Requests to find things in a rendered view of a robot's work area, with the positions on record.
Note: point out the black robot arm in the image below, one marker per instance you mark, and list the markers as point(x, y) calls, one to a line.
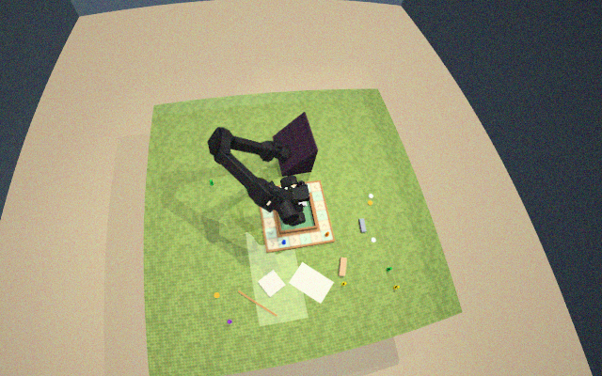
point(260, 190)

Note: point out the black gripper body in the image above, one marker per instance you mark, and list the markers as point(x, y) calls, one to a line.
point(288, 182)

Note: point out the tan rectangular block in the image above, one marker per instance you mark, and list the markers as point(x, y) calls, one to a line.
point(343, 262)

